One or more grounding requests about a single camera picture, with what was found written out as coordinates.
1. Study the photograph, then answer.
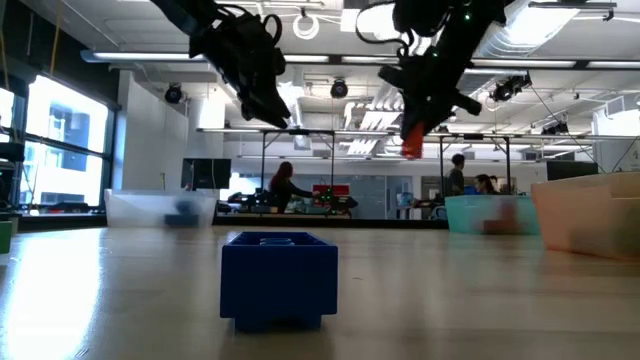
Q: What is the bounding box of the green toy brick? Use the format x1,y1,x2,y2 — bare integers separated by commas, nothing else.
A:
0,221,14,254

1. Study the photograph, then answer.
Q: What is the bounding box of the orange plastic bin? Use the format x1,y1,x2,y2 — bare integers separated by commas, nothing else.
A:
530,172,640,261

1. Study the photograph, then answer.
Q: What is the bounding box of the yellow hanging strap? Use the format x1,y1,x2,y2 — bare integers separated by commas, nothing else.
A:
48,0,62,76

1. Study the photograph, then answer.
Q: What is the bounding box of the black station frame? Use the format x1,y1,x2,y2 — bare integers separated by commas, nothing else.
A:
259,128,336,194
438,132,512,194

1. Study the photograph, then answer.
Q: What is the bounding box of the clear plastic bin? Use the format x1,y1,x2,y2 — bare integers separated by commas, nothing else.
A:
103,188,219,229

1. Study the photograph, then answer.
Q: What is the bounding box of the large window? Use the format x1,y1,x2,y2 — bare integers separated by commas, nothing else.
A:
0,74,115,209

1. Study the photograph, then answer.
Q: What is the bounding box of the white coiled cable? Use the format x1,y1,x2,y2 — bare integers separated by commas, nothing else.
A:
292,12,321,41

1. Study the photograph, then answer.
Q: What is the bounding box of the black ceiling-mounted device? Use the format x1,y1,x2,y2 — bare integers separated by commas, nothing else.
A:
489,73,532,103

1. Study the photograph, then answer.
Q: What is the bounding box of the black computer monitor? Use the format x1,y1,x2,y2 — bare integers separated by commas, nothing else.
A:
546,159,600,182
180,157,233,192

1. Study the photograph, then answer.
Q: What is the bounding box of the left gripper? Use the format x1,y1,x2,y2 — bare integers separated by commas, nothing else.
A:
189,12,292,130

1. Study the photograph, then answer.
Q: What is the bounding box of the white ceiling light fixture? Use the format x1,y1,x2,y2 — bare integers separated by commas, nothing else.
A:
339,0,401,44

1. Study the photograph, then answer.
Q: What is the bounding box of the person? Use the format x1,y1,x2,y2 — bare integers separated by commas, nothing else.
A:
446,153,467,197
473,173,500,196
268,160,321,215

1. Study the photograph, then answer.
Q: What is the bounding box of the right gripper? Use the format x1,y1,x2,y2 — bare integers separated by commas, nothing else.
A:
378,57,482,139

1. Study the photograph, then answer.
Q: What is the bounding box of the red sign board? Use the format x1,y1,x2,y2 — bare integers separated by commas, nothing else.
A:
312,183,351,197

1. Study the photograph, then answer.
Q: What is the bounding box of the black ceiling camera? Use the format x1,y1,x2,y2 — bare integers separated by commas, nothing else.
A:
329,77,350,100

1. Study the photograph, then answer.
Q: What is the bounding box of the silver ventilation duct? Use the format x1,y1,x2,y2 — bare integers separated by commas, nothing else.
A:
442,0,581,104

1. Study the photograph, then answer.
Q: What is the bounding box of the teal plastic bin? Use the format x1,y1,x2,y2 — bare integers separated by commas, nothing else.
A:
444,194,541,236

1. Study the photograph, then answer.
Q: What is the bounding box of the overhead LED light bar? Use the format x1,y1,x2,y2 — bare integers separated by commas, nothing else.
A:
79,48,640,70

